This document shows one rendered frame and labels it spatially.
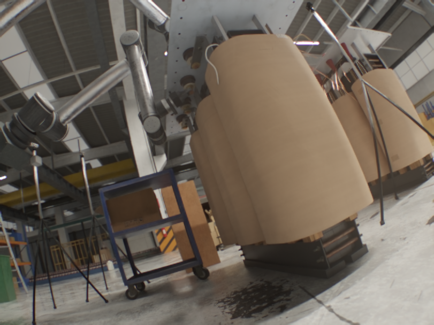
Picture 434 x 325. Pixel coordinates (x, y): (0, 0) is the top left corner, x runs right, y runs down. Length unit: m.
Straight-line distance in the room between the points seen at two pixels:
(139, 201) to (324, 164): 1.47
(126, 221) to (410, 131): 2.56
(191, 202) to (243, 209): 1.35
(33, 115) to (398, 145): 2.89
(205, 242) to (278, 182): 1.77
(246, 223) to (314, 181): 0.53
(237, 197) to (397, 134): 1.64
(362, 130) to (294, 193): 1.90
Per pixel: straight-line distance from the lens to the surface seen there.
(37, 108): 1.80
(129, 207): 2.00
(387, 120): 2.43
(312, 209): 0.87
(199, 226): 2.55
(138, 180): 1.96
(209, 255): 2.56
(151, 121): 1.45
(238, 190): 1.29
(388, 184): 2.78
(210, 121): 1.42
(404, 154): 2.40
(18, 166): 1.95
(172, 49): 1.48
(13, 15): 1.71
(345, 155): 1.02
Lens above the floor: 0.34
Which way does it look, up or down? 15 degrees up
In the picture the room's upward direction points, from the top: 19 degrees counter-clockwise
